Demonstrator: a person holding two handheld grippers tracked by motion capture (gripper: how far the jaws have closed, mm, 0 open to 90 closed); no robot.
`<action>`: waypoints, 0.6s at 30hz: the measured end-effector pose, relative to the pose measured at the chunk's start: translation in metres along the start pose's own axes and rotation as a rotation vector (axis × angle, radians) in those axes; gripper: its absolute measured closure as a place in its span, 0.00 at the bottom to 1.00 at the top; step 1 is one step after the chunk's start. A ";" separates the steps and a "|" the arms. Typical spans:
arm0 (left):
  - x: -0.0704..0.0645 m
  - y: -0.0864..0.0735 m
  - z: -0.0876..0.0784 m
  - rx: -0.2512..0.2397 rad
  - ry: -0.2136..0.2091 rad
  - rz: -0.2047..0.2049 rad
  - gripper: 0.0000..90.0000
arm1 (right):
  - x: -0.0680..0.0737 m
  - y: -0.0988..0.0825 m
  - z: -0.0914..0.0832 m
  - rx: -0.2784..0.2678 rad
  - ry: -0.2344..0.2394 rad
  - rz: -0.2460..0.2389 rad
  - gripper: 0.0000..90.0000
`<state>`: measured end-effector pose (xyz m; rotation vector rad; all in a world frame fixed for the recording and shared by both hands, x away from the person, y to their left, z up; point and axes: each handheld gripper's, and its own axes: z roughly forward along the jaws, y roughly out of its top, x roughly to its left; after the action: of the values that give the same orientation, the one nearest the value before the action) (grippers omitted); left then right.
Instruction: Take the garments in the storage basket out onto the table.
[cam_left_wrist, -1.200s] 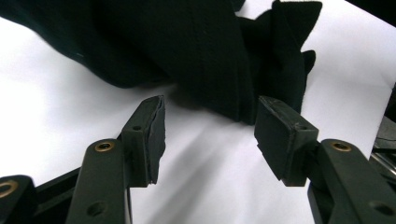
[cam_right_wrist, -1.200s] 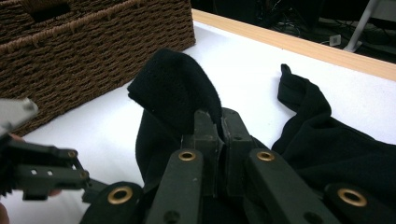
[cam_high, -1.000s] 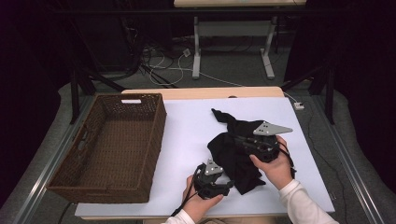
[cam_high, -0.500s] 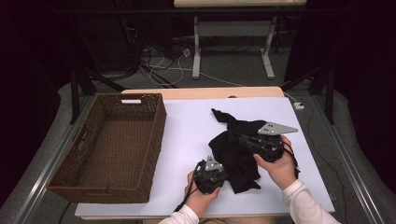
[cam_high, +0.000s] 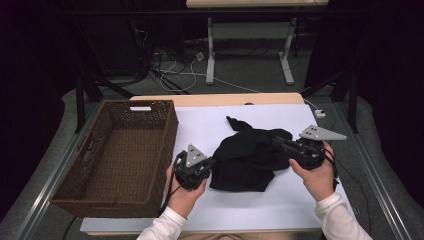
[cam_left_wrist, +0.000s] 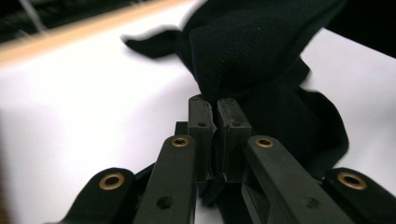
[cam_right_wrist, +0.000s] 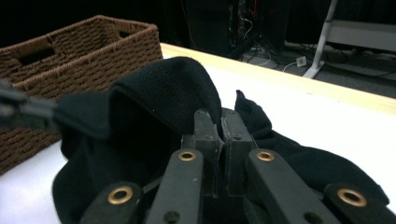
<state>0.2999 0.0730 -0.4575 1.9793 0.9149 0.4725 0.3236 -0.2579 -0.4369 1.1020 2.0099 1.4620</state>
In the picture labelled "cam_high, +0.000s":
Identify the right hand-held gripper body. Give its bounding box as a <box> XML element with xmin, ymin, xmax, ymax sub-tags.
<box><xmin>285</xmin><ymin>124</ymin><xmax>348</xmax><ymax>171</ymax></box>

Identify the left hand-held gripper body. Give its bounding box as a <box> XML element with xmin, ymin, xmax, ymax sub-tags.
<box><xmin>173</xmin><ymin>143</ymin><xmax>210</xmax><ymax>192</ymax></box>

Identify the black sleeveless shirt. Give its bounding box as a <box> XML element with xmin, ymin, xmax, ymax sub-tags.
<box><xmin>209</xmin><ymin>115</ymin><xmax>294</xmax><ymax>193</ymax></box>

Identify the brown wicker basket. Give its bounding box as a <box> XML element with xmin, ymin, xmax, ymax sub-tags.
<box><xmin>49</xmin><ymin>99</ymin><xmax>179</xmax><ymax>219</ymax></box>

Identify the person's left hand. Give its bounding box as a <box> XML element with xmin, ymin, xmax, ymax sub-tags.
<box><xmin>165</xmin><ymin>163</ymin><xmax>208</xmax><ymax>218</ymax></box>

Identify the person's right hand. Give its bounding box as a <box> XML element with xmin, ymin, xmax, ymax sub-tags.
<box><xmin>288</xmin><ymin>141</ymin><xmax>336</xmax><ymax>203</ymax></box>

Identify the black metal stand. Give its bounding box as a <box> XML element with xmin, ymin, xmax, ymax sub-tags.
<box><xmin>299</xmin><ymin>68</ymin><xmax>360</xmax><ymax>134</ymax></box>
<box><xmin>74</xmin><ymin>71</ymin><xmax>136</xmax><ymax>134</ymax></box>

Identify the white table board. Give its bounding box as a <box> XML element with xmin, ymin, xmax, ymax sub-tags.
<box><xmin>79</xmin><ymin>103</ymin><xmax>354</xmax><ymax>234</ymax></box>

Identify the light wooden table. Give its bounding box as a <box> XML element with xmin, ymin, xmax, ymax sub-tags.
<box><xmin>87</xmin><ymin>92</ymin><xmax>314</xmax><ymax>236</ymax></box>

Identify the dark curtain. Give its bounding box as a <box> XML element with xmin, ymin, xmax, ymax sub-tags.
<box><xmin>358</xmin><ymin>0</ymin><xmax>424</xmax><ymax>208</ymax></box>
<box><xmin>0</xmin><ymin>0</ymin><xmax>79</xmax><ymax>221</ymax></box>

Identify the desk with white legs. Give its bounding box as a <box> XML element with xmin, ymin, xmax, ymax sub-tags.
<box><xmin>185</xmin><ymin>0</ymin><xmax>329</xmax><ymax>86</ymax></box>

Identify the black horizontal metal bar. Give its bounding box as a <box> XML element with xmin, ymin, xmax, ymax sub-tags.
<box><xmin>59</xmin><ymin>9</ymin><xmax>368</xmax><ymax>17</ymax></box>

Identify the right hand-held gripper black cable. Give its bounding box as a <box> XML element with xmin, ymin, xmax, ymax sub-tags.
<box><xmin>321</xmin><ymin>148</ymin><xmax>342</xmax><ymax>193</ymax></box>

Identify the hand-held gripper black cable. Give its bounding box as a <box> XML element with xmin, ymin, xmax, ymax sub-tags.
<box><xmin>159</xmin><ymin>151</ymin><xmax>184</xmax><ymax>216</ymax></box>
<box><xmin>321</xmin><ymin>148</ymin><xmax>342</xmax><ymax>193</ymax></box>

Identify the left hand-held gripper black cable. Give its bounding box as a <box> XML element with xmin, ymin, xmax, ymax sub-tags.
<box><xmin>159</xmin><ymin>151</ymin><xmax>184</xmax><ymax>216</ymax></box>

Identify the aluminium floor rail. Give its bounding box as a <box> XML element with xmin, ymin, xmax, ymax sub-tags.
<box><xmin>334</xmin><ymin>102</ymin><xmax>411</xmax><ymax>240</ymax></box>
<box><xmin>13</xmin><ymin>102</ymin><xmax>103</xmax><ymax>240</ymax></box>

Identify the white floor cable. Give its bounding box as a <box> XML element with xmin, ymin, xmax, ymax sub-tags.
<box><xmin>159</xmin><ymin>54</ymin><xmax>319</xmax><ymax>112</ymax></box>

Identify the thin black floor cable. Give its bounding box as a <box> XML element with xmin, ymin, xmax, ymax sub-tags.
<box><xmin>329</xmin><ymin>121</ymin><xmax>372</xmax><ymax>234</ymax></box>

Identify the black cable bundle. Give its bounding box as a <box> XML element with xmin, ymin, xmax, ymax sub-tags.
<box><xmin>128</xmin><ymin>16</ymin><xmax>193</xmax><ymax>96</ymax></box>

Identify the thick black floor cable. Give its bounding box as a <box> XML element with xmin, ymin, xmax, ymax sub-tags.
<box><xmin>61</xmin><ymin>216</ymin><xmax>79</xmax><ymax>240</ymax></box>

